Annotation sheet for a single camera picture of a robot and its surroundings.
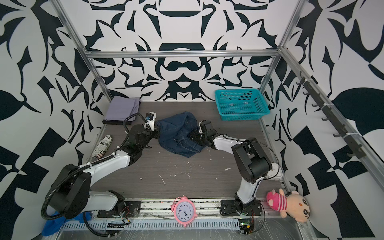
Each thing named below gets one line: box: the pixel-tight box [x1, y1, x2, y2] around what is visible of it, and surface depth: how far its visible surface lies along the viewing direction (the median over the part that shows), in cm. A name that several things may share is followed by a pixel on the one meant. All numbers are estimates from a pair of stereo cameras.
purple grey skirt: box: [104, 95, 141, 122], surface depth 112 cm
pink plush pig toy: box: [266, 188, 311, 223], surface depth 71 cm
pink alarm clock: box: [170, 195, 198, 228], surface depth 73 cm
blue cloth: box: [41, 210, 92, 237], surface depth 69 cm
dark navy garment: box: [156, 111, 204, 158], surface depth 94 cm
